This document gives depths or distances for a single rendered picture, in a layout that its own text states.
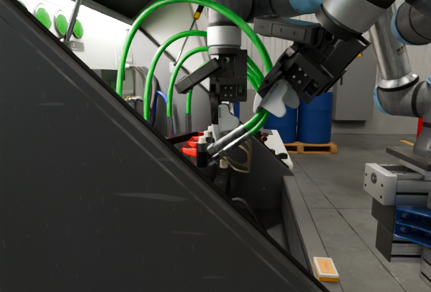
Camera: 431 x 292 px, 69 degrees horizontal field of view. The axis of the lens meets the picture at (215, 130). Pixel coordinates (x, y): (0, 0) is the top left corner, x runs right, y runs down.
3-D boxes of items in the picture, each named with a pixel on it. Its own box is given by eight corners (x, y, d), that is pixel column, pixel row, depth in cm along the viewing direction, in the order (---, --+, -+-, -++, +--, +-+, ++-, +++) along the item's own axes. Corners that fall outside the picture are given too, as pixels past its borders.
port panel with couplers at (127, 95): (130, 151, 95) (125, 44, 90) (119, 151, 96) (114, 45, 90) (144, 142, 108) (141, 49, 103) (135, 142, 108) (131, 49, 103)
